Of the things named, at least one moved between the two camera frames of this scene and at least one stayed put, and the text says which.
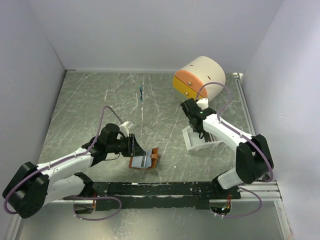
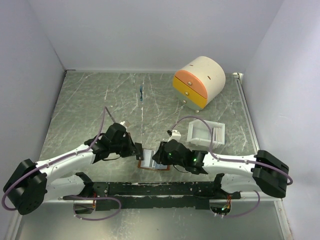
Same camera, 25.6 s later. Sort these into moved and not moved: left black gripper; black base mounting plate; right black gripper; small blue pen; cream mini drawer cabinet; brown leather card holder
Moved: brown leather card holder; right black gripper
Not moved: black base mounting plate; small blue pen; cream mini drawer cabinet; left black gripper
